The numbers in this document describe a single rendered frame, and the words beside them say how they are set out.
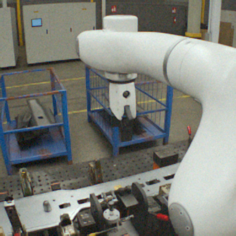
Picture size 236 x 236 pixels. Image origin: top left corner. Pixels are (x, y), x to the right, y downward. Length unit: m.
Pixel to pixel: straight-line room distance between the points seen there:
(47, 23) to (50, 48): 0.83
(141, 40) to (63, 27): 8.31
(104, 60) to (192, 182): 0.31
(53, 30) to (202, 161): 8.51
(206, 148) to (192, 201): 0.07
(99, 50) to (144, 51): 0.10
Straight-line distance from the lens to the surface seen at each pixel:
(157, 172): 1.33
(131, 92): 0.65
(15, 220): 0.94
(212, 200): 0.30
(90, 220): 0.91
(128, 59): 0.51
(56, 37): 8.77
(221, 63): 0.34
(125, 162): 1.93
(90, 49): 0.54
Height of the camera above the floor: 1.78
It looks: 25 degrees down
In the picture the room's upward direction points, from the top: straight up
